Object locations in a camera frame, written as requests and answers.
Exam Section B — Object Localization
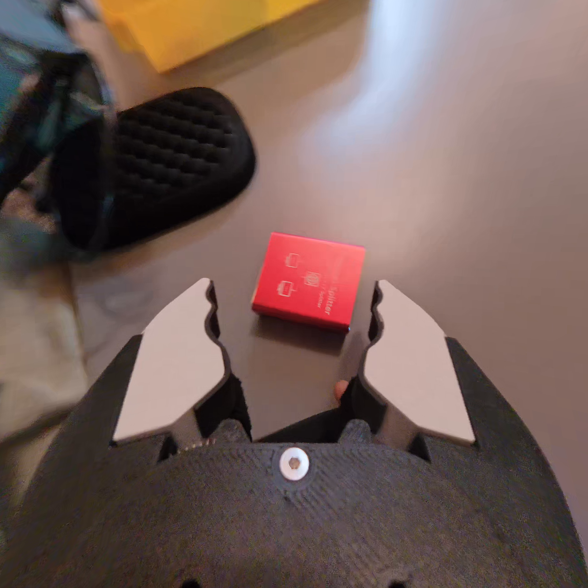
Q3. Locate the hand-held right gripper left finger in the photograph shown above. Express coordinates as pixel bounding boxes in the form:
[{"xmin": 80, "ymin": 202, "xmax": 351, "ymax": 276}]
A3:
[{"xmin": 112, "ymin": 277, "xmax": 252, "ymax": 444}]

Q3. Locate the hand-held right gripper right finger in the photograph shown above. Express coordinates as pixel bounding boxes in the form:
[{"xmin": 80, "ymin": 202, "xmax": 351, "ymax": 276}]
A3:
[{"xmin": 342, "ymin": 279, "xmax": 476, "ymax": 450}]

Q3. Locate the black quilted wrist rest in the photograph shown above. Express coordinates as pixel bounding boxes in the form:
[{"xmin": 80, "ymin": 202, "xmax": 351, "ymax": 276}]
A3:
[{"xmin": 53, "ymin": 87, "xmax": 256, "ymax": 252}]

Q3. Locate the yellow plastic bin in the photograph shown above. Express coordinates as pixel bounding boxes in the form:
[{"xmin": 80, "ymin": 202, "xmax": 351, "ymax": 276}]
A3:
[{"xmin": 99, "ymin": 0, "xmax": 322, "ymax": 74}]

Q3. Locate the red ethernet splitter box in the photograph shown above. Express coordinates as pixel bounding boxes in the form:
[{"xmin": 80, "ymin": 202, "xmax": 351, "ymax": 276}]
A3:
[{"xmin": 251, "ymin": 232, "xmax": 366, "ymax": 334}]

